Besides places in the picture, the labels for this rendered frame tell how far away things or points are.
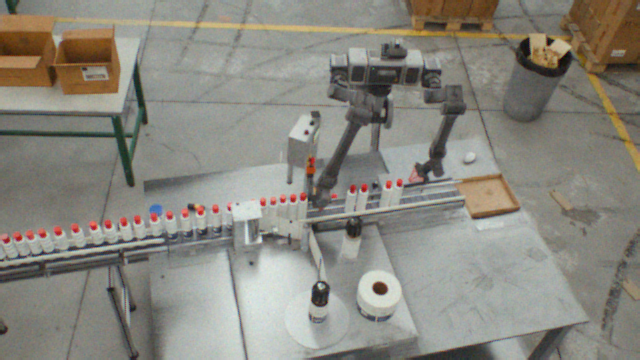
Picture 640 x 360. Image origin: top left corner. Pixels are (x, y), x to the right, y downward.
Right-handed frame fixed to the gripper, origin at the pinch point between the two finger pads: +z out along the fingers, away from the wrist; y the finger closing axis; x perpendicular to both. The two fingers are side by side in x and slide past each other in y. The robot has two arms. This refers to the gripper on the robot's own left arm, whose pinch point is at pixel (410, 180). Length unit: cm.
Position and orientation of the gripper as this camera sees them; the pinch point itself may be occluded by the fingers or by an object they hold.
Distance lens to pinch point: 328.7
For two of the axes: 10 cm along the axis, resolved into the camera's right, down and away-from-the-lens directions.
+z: -6.9, 5.8, 4.4
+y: 2.3, 7.5, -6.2
